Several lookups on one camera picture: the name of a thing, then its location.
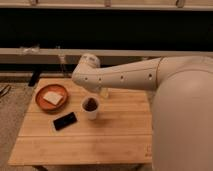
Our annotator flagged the wooden slatted table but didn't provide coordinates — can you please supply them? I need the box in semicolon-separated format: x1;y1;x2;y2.
8;78;152;166

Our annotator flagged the terracotta round plate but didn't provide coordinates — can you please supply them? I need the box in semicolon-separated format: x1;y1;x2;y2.
35;84;69;111

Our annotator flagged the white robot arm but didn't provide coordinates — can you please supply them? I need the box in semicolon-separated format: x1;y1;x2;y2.
72;54;213;171

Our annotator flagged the grey horizontal rail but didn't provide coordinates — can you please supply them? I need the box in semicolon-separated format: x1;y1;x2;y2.
0;47;213;65

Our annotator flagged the slice of white bread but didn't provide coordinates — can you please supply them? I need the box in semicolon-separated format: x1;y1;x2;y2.
43;91;63;105

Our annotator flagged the dark red pepper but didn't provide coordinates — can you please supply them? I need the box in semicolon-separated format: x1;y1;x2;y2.
85;98;97;111

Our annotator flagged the black smartphone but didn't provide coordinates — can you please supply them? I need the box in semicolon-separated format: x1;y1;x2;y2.
53;112;77;131

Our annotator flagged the white ceramic cup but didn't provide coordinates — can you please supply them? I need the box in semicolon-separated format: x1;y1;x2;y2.
81;97;99;120

